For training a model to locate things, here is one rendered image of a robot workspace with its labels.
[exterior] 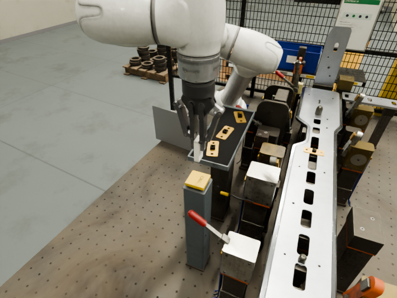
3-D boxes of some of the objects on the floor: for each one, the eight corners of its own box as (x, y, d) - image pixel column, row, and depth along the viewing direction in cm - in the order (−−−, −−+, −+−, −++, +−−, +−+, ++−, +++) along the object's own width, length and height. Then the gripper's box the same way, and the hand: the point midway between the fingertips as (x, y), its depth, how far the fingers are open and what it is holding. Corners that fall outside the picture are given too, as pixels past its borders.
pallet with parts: (121, 74, 431) (116, 47, 404) (165, 52, 513) (163, 28, 486) (163, 85, 397) (160, 56, 370) (202, 60, 480) (202, 35, 453)
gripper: (164, 78, 57) (171, 161, 72) (221, 88, 53) (216, 174, 68) (179, 66, 63) (182, 145, 78) (231, 74, 59) (225, 156, 74)
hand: (198, 148), depth 71 cm, fingers closed
